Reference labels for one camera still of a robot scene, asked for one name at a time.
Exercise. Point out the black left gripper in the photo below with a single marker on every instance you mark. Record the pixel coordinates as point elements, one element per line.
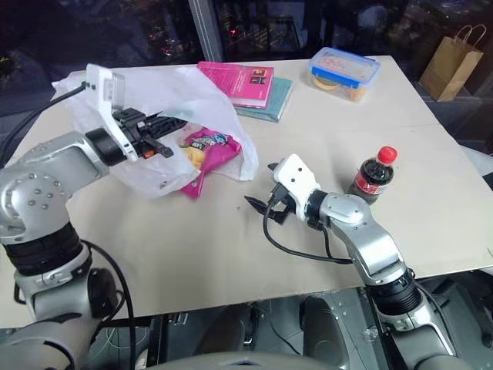
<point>131,127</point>

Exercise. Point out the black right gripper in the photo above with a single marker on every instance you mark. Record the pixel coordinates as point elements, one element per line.
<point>283,208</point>

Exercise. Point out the white translucent plastic bag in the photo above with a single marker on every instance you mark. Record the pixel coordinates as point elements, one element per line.
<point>173,92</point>

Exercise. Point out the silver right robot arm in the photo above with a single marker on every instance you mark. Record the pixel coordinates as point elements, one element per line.
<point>369,239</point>

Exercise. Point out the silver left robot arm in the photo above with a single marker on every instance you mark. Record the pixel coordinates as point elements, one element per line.
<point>46,162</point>

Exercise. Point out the brown paper carrier bag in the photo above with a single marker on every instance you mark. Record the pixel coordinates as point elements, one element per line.
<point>450,69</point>

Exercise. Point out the pink snack packet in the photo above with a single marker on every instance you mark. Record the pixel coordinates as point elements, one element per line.
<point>219,154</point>

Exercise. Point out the teal book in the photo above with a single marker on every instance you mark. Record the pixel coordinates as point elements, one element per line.
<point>278,101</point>

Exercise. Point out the pink book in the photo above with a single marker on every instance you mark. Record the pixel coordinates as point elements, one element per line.
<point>239,83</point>

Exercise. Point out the small cola bottle red cap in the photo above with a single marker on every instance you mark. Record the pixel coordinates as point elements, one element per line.
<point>371,177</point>

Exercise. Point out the clear blue-clipped plastic container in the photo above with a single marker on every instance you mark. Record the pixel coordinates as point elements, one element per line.
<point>343,65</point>

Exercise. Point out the dark rounded shape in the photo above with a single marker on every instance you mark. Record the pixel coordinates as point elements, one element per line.
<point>327,331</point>

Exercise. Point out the grey robot torso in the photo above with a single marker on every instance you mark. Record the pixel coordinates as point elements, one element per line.
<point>223,362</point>

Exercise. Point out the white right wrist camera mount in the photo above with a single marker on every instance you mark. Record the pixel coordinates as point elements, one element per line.
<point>296,175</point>

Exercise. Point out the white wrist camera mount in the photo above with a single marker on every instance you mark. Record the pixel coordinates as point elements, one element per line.
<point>102,96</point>
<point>296,175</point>

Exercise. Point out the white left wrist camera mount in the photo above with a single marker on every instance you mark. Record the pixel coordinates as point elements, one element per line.
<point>102,96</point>

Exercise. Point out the grey aluminium frame post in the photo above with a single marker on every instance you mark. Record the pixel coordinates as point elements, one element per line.
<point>206,31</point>

